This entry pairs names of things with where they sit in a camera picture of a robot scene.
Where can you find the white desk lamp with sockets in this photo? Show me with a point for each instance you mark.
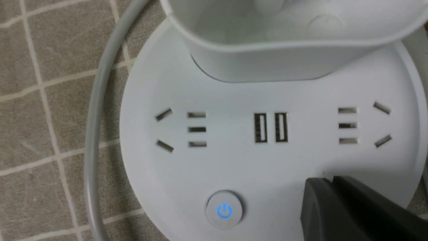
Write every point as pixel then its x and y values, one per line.
pixel 232 105

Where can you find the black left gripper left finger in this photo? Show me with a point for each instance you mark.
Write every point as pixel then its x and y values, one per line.
pixel 324 217

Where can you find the grey checked tablecloth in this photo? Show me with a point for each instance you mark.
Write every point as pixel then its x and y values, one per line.
pixel 50 51

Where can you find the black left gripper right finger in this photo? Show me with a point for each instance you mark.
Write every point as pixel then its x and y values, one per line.
pixel 383 219

